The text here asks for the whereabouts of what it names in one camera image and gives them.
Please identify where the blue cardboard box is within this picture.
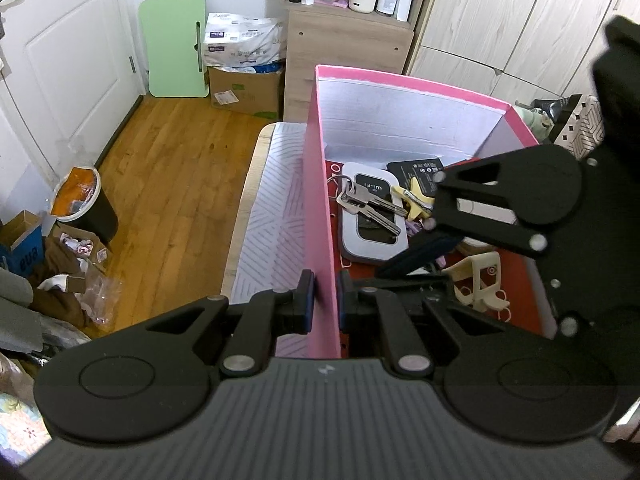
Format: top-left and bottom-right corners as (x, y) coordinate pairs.
(0, 210), (47, 277)

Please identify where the white pocket router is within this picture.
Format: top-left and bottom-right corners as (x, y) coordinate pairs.
(337, 161), (414, 263)

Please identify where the silver key bunch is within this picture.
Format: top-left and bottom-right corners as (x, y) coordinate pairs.
(327, 175), (404, 236)

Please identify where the black door draft strip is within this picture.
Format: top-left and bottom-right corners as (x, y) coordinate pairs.
(95, 94), (146, 171)

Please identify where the yellow star-shaped clip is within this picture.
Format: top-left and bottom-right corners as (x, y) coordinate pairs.
(392, 176), (436, 222)

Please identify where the cream plastic holder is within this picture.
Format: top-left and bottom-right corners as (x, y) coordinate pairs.
(442, 252), (511, 314)

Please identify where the brown cloth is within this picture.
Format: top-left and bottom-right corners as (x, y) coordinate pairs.
(30, 250), (94, 332)

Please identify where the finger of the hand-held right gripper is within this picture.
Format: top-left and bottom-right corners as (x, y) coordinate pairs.
(375, 149), (549, 281)

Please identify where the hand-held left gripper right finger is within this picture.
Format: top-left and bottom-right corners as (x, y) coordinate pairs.
(337, 269), (507, 379)

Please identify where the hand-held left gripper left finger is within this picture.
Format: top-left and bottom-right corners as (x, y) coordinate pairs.
(145, 269), (317, 379)

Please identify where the grey striped bed sheet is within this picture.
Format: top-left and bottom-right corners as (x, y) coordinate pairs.
(222, 122), (322, 359)

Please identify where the black and beige patterned bag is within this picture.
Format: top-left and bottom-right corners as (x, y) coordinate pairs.
(550, 95), (607, 162)

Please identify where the light wooden wardrobe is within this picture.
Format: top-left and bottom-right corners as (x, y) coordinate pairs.
(405, 0), (640, 107)

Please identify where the green folding table board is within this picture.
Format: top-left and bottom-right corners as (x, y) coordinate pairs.
(138, 0), (210, 99)

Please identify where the white tissue paper pack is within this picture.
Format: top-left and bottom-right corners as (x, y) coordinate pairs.
(204, 12), (287, 74)

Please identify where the wooden cabinet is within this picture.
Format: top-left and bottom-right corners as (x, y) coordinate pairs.
(282, 0), (442, 124)

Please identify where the black flat battery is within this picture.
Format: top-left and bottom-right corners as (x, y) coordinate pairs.
(386, 157), (454, 192)

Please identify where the black trash bin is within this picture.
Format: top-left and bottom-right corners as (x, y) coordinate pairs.
(51, 166), (120, 246)

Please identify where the grey cushion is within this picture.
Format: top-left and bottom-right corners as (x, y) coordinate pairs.
(0, 267), (47, 357)

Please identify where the pale green plush toy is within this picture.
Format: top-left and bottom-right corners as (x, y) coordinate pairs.
(515, 102), (552, 137)

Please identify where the small open cardboard box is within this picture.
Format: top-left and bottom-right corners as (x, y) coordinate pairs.
(50, 225), (109, 274)

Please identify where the pink cardboard box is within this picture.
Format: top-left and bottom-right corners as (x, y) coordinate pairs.
(302, 64), (557, 361)

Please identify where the clear plastic bag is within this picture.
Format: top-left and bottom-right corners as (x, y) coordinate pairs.
(77, 275), (124, 334)

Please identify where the brown cardboard box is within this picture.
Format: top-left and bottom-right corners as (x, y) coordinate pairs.
(207, 62), (286, 119)

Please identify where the floral cloth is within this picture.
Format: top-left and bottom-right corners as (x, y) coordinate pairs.
(0, 350), (52, 467)

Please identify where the red printed card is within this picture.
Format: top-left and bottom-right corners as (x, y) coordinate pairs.
(325, 159), (559, 342)

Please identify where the white door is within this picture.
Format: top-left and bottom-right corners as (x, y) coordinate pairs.
(0, 0), (147, 202)

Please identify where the black plastic bag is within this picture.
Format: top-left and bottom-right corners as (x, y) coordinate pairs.
(530, 97), (582, 117)

